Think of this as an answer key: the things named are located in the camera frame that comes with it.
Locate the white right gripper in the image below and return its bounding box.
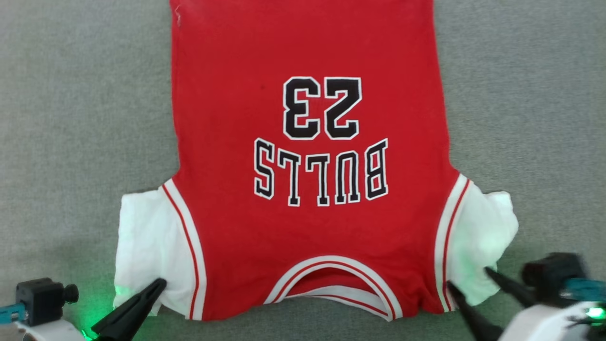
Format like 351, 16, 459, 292
447, 267, 606, 341

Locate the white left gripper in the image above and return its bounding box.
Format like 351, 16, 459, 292
14, 278, 168, 341

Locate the red white Bulls jersey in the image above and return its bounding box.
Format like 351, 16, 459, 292
114, 0, 519, 322

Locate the grey fabric sofa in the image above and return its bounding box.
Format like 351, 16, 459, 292
0, 0, 606, 341

